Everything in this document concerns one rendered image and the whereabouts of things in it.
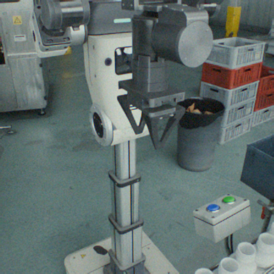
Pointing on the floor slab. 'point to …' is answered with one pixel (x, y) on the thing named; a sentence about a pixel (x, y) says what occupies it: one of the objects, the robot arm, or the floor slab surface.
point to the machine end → (21, 60)
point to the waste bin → (198, 133)
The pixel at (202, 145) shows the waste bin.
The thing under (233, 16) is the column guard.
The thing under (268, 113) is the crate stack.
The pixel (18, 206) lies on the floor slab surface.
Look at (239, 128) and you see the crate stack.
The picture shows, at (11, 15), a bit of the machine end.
